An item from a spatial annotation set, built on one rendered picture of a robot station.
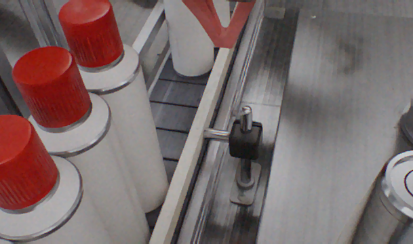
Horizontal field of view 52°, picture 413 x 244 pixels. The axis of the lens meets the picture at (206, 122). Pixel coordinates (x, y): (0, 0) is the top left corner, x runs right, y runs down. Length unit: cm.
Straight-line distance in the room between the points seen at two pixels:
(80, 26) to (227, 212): 27
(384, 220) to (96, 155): 16
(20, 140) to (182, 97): 31
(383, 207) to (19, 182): 16
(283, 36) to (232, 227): 33
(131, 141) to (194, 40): 19
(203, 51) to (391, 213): 34
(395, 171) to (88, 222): 16
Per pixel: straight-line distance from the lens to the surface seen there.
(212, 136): 42
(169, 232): 36
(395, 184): 20
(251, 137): 40
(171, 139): 46
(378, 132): 48
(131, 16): 74
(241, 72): 53
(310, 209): 41
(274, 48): 64
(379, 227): 22
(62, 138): 26
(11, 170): 21
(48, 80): 23
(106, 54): 28
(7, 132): 21
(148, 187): 37
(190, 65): 50
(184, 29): 47
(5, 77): 42
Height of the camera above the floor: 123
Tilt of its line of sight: 48 degrees down
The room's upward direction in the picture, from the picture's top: 6 degrees counter-clockwise
